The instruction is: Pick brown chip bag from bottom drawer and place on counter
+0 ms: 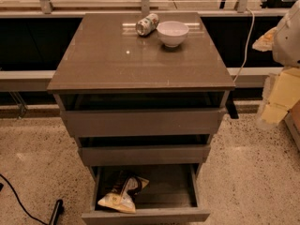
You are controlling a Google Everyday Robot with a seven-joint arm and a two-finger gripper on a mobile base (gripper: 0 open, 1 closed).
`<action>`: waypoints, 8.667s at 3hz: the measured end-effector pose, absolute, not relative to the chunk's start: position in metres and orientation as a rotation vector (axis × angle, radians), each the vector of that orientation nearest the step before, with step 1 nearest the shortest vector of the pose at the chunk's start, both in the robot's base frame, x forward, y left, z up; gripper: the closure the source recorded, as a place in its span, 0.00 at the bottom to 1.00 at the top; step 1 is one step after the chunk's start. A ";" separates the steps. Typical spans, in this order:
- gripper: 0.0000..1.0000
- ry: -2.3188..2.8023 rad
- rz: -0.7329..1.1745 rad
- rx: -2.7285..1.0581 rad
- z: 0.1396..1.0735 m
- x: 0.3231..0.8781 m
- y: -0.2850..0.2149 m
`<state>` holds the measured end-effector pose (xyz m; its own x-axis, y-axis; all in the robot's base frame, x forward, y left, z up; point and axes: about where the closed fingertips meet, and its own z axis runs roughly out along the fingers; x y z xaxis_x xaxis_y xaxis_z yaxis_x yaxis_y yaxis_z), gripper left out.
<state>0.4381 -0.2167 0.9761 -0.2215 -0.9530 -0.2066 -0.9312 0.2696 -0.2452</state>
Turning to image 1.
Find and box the black floor cable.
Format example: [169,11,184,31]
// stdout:
[0,173,49,225]

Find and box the silver soda can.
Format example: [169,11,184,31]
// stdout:
[135,13,159,37]

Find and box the white ceramic bowl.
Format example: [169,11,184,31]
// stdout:
[157,21,189,48]

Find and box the grey drawer cabinet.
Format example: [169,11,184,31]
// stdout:
[46,11,236,225]

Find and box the grey bottom drawer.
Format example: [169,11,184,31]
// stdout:
[82,164,210,225]

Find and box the grey drawer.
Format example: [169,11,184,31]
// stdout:
[82,164,210,225]
[79,135,210,166]
[55,92,227,138]

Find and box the brown chip bag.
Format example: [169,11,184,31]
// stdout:
[97,171,149,214]

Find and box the grey middle drawer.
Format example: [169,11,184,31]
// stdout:
[79,135,210,166]

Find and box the black floor device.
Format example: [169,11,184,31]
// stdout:
[49,199,64,225]

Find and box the grey top drawer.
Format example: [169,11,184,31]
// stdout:
[55,92,227,138]

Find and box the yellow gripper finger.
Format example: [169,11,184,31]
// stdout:
[252,27,277,52]
[258,67,300,129]

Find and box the metal railing frame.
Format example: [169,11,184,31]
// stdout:
[0,0,300,17]

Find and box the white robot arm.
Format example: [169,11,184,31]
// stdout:
[252,0,300,129]

